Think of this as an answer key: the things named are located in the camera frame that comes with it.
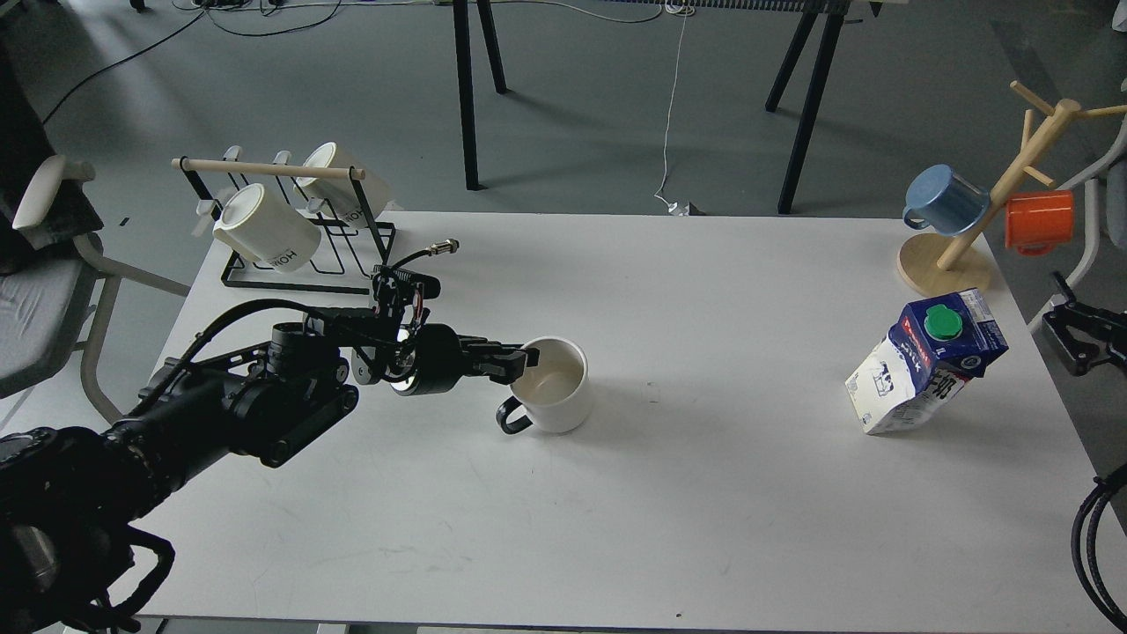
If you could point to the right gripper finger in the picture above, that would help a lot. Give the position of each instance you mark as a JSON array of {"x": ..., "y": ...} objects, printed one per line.
[
  {"x": 1078, "y": 356},
  {"x": 1099, "y": 323}
]

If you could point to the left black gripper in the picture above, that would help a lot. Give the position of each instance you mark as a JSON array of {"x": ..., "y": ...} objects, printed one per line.
[{"x": 440, "y": 360}]

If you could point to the white mug black handle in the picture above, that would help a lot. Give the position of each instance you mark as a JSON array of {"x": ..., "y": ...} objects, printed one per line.
[{"x": 554, "y": 395}]

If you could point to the blue white milk carton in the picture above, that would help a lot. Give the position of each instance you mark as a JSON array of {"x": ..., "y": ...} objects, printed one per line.
[{"x": 927, "y": 356}]

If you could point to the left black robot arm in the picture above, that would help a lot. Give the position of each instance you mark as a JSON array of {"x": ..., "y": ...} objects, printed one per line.
[{"x": 265, "y": 379}]

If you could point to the orange mug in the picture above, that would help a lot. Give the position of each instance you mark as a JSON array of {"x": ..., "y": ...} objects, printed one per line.
[{"x": 1037, "y": 222}]

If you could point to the wooden mug tree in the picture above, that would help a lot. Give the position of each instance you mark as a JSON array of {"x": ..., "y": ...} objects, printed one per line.
[{"x": 931, "y": 264}]

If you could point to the blue mug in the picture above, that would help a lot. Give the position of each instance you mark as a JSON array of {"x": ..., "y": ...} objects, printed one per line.
[{"x": 943, "y": 200}]

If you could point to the white mug front on rack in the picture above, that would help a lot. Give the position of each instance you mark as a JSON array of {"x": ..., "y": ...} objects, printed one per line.
[{"x": 262, "y": 227}]

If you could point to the black table legs left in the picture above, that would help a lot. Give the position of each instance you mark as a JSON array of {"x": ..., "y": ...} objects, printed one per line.
[{"x": 465, "y": 79}]

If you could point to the black table legs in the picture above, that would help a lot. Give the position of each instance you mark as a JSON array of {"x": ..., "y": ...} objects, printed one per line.
[
  {"x": 810, "y": 10},
  {"x": 465, "y": 79}
]

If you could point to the black table legs right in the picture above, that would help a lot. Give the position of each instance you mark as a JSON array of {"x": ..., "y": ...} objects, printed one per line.
[{"x": 810, "y": 10}]

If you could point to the grey office chair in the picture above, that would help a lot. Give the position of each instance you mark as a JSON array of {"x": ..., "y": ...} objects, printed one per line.
[{"x": 62, "y": 303}]

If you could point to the black wire mug rack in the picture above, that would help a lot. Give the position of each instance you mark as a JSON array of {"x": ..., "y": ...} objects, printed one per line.
[{"x": 346, "y": 256}]

